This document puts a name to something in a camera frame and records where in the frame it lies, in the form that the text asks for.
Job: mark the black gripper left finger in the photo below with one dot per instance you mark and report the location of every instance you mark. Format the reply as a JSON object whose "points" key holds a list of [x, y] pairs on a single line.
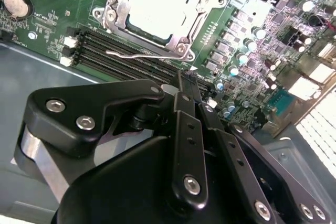
{"points": [[110, 95]]}

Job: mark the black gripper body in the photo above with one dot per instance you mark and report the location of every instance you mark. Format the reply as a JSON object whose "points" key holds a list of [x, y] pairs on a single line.
{"points": [[126, 187]]}

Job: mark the silver CPU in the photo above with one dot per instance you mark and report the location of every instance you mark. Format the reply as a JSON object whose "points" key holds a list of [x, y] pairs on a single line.
{"points": [[157, 6]]}

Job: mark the metal locking lever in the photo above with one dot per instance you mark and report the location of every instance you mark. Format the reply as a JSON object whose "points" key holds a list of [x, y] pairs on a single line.
{"points": [[111, 52]]}

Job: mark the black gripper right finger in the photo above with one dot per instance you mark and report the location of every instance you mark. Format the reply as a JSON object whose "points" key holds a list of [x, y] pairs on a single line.
{"points": [[236, 171]]}

